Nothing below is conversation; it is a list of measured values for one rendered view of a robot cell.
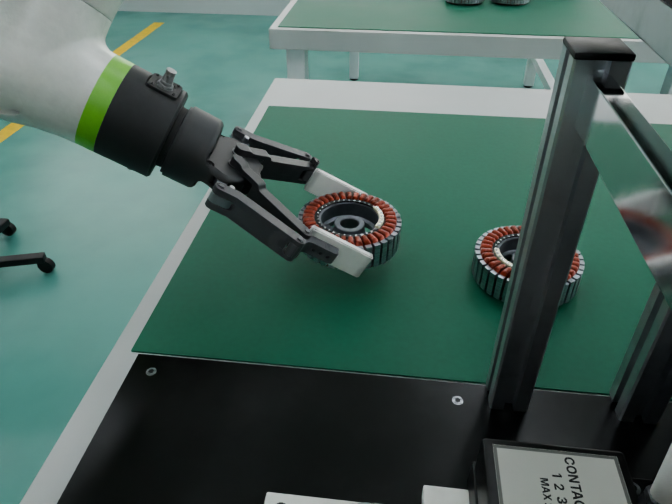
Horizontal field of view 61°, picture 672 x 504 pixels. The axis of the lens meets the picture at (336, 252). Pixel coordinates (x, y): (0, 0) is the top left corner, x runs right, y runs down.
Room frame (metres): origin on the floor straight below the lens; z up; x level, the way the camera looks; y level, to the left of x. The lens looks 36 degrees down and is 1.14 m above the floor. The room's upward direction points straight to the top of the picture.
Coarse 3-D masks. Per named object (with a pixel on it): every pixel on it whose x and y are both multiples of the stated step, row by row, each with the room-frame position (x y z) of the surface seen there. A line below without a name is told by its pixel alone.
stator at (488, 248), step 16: (480, 240) 0.52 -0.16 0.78; (496, 240) 0.52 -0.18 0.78; (512, 240) 0.52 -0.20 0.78; (480, 256) 0.49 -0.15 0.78; (496, 256) 0.49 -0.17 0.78; (512, 256) 0.50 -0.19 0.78; (576, 256) 0.48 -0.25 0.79; (480, 272) 0.47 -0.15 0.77; (496, 272) 0.46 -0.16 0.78; (576, 272) 0.46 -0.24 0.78; (496, 288) 0.45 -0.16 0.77; (576, 288) 0.46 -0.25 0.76; (560, 304) 0.44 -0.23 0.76
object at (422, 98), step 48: (288, 96) 1.04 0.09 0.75; (336, 96) 1.04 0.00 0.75; (384, 96) 1.04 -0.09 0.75; (432, 96) 1.04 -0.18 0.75; (480, 96) 1.04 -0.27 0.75; (528, 96) 1.04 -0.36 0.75; (192, 240) 0.57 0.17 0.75; (96, 384) 0.34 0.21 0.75; (480, 384) 0.34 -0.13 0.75; (48, 480) 0.25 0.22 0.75
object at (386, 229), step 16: (304, 208) 0.54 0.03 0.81; (320, 208) 0.54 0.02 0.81; (336, 208) 0.55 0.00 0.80; (352, 208) 0.55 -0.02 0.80; (368, 208) 0.54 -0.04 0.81; (384, 208) 0.54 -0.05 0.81; (304, 224) 0.51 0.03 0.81; (320, 224) 0.51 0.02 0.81; (336, 224) 0.52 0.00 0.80; (352, 224) 0.53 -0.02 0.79; (368, 224) 0.54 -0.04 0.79; (384, 224) 0.51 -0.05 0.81; (400, 224) 0.51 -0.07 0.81; (352, 240) 0.48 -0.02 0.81; (368, 240) 0.48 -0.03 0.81; (384, 240) 0.48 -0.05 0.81; (384, 256) 0.48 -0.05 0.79
